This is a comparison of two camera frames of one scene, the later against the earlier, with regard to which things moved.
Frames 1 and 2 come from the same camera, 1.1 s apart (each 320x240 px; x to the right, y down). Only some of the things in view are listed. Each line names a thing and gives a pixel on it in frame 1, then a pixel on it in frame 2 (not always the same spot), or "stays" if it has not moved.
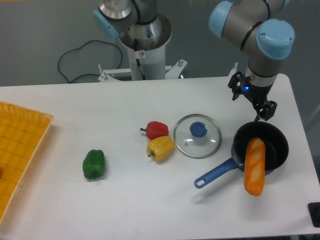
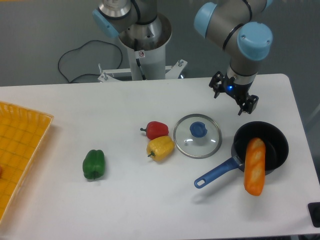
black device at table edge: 314,209 stays
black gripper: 257,94 → 240,92
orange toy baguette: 254,166 stays
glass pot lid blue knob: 197,136 stays
